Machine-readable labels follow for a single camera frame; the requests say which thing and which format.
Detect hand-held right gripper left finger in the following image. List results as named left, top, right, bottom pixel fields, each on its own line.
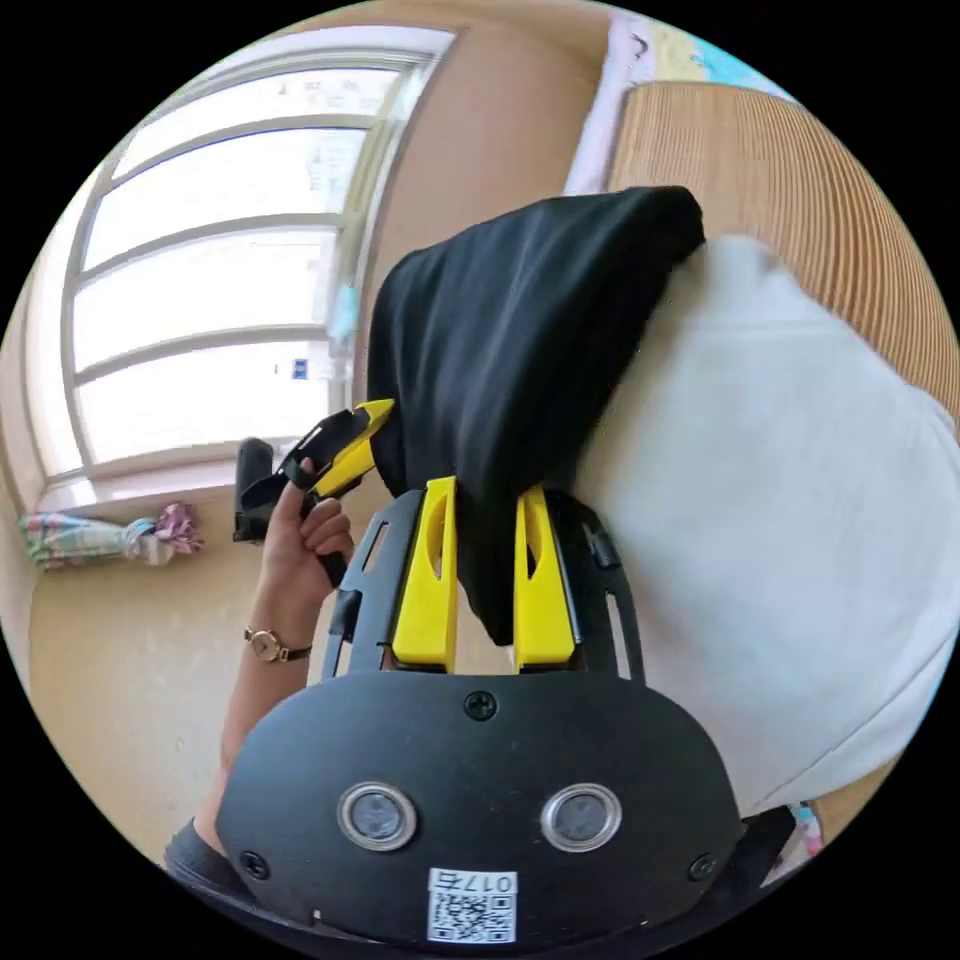
left=391, top=475, right=459, bottom=673

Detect white garment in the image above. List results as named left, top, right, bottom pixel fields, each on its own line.
left=575, top=233, right=960, bottom=817

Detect person's left hand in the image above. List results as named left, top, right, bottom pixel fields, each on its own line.
left=251, top=457, right=356, bottom=643

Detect window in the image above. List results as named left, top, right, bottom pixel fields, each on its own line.
left=22, top=29, right=460, bottom=483

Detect black pants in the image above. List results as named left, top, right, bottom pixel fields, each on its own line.
left=365, top=185, right=708, bottom=648

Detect plaid curtain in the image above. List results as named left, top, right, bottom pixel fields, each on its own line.
left=18, top=500, right=205, bottom=573

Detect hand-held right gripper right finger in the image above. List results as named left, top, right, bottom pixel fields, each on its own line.
left=513, top=483, right=580, bottom=673

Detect person's left forearm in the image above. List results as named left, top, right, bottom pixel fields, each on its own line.
left=191, top=622, right=316, bottom=858

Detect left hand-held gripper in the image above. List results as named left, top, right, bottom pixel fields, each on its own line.
left=232, top=398, right=397, bottom=589

